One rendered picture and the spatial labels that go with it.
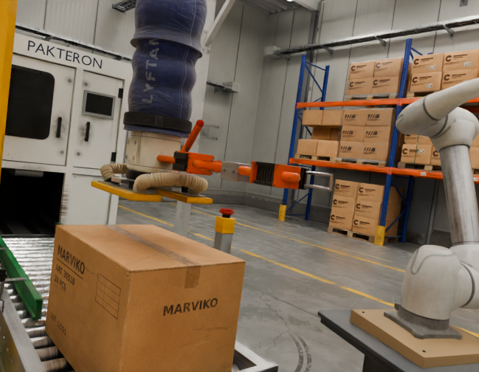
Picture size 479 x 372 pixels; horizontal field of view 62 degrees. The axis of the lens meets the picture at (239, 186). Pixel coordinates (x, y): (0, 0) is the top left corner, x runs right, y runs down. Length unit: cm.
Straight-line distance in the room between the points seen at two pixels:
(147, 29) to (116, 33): 950
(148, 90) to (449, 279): 111
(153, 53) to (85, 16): 930
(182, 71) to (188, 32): 12
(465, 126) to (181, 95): 106
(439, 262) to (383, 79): 791
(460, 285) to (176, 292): 90
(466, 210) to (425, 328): 46
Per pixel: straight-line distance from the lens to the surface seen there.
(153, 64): 132
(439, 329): 149
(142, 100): 131
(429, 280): 143
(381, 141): 889
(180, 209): 436
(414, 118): 163
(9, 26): 170
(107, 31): 1076
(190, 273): 117
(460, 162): 170
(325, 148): 966
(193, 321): 124
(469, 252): 159
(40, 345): 166
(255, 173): 90
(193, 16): 138
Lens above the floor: 125
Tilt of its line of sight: 3 degrees down
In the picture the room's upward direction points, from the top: 7 degrees clockwise
